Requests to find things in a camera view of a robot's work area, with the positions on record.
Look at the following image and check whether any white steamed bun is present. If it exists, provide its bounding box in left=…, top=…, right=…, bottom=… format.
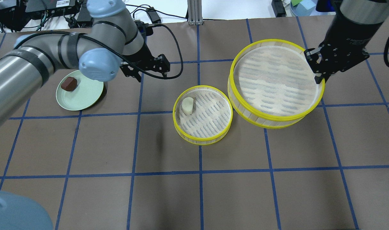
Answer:
left=181, top=97, right=194, bottom=115

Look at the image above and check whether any brown steamed bun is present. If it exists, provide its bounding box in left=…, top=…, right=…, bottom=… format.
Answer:
left=60, top=77, right=78, bottom=92

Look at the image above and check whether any black power adapter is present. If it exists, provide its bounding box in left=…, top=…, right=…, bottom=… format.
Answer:
left=145, top=9, right=162, bottom=24

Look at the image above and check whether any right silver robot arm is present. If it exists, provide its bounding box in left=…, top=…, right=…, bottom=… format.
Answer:
left=304, top=0, right=389, bottom=84

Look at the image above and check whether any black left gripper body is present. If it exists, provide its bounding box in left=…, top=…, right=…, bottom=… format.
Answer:
left=120, top=48, right=170, bottom=79

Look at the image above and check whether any light green plate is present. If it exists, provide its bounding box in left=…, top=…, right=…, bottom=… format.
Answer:
left=55, top=70, right=104, bottom=111

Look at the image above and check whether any aluminium frame post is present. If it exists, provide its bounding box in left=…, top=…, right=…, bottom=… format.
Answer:
left=187, top=0, right=204, bottom=25

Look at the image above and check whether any yellow steamer layer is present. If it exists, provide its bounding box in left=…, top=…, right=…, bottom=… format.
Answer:
left=172, top=85, right=233, bottom=145
left=227, top=39, right=325, bottom=129

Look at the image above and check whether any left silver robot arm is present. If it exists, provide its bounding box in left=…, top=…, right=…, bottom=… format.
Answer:
left=0, top=0, right=170, bottom=126

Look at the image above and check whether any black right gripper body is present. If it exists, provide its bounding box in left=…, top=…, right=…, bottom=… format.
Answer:
left=304, top=42, right=370, bottom=77

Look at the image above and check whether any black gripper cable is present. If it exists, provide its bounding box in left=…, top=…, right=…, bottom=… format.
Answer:
left=118, top=23, right=184, bottom=80

